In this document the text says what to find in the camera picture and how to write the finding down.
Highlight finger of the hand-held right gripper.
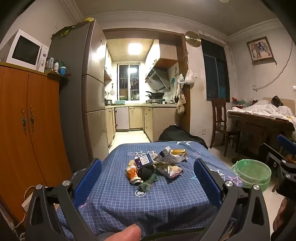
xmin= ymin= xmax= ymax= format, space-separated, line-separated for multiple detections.
xmin=258 ymin=143 xmax=287 ymax=172
xmin=277 ymin=134 xmax=296 ymax=153

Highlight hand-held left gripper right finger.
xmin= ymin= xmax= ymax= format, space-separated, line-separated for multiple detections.
xmin=193 ymin=158 xmax=270 ymax=241

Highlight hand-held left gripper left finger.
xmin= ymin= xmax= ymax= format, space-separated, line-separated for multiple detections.
xmin=25 ymin=158 xmax=102 ymax=241

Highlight green lined waste bin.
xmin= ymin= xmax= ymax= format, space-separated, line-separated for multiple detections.
xmin=230 ymin=159 xmax=272 ymax=192

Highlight black cloth ball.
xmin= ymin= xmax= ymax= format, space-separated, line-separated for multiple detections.
xmin=138 ymin=166 xmax=155 ymax=181

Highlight green cloth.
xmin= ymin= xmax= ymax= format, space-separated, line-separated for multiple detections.
xmin=138 ymin=174 xmax=159 ymax=193

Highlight person's right hand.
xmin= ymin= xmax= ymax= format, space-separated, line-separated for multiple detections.
xmin=272 ymin=197 xmax=296 ymax=232

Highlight person's left hand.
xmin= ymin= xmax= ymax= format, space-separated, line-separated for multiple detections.
xmin=96 ymin=224 xmax=142 ymax=241

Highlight dark wooden table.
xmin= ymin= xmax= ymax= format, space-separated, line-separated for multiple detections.
xmin=227 ymin=109 xmax=296 ymax=160

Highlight white cloth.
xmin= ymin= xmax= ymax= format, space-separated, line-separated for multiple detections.
xmin=228 ymin=100 xmax=296 ymax=120

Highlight black plastic bag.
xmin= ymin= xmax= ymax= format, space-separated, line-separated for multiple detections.
xmin=271 ymin=95 xmax=284 ymax=107

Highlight crumpled snack wrapper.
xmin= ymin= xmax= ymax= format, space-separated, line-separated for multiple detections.
xmin=155 ymin=162 xmax=184 ymax=179

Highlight orange paper cup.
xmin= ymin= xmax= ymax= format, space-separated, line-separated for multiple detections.
xmin=125 ymin=165 xmax=142 ymax=184

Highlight blue checked tablecloth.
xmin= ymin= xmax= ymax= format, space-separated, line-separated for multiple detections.
xmin=54 ymin=140 xmax=243 ymax=239

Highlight white blue crumpled packet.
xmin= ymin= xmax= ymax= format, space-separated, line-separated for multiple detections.
xmin=154 ymin=146 xmax=188 ymax=164

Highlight black cloth cover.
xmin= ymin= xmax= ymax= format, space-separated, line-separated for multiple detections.
xmin=158 ymin=125 xmax=208 ymax=150

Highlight blue cardboard box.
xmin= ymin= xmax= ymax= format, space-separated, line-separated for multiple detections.
xmin=134 ymin=153 xmax=154 ymax=168

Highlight wooden dining chair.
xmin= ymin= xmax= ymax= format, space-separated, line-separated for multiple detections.
xmin=209 ymin=98 xmax=241 ymax=157

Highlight white power strip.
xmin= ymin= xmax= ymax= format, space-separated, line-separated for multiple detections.
xmin=21 ymin=195 xmax=33 ymax=212

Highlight wooden cabinet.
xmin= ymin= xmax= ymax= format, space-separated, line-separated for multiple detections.
xmin=0 ymin=61 xmax=73 ymax=223

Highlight beige kitchen cabinets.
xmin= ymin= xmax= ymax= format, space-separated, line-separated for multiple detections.
xmin=105 ymin=104 xmax=179 ymax=146

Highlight hanging cloths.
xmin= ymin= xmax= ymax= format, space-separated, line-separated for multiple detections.
xmin=175 ymin=74 xmax=186 ymax=115

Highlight grey refrigerator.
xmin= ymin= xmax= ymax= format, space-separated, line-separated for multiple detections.
xmin=47 ymin=19 xmax=107 ymax=172

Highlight framed picture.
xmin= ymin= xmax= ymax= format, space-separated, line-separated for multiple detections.
xmin=246 ymin=36 xmax=274 ymax=62

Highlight gas stove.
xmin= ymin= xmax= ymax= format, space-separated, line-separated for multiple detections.
xmin=145 ymin=98 xmax=166 ymax=105

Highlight dark window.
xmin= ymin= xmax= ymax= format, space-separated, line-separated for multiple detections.
xmin=200 ymin=38 xmax=230 ymax=101

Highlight white hanging plastic bag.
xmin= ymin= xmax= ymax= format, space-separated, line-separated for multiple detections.
xmin=184 ymin=69 xmax=195 ymax=84

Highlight kitchen window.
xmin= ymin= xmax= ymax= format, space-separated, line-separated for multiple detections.
xmin=117 ymin=63 xmax=140 ymax=101

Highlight steel range hood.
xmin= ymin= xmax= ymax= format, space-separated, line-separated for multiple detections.
xmin=145 ymin=67 xmax=171 ymax=91

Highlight ceiling light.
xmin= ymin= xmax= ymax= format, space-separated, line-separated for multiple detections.
xmin=128 ymin=43 xmax=142 ymax=55

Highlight white microwave oven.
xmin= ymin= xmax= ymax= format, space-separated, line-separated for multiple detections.
xmin=0 ymin=29 xmax=49 ymax=72

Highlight green plastic bag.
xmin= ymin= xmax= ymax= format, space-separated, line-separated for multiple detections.
xmin=52 ymin=24 xmax=78 ymax=37

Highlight wall cable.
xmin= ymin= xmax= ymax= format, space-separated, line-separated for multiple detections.
xmin=253 ymin=44 xmax=292 ymax=91

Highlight gold wall clock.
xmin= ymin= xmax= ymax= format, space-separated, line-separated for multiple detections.
xmin=185 ymin=31 xmax=201 ymax=47

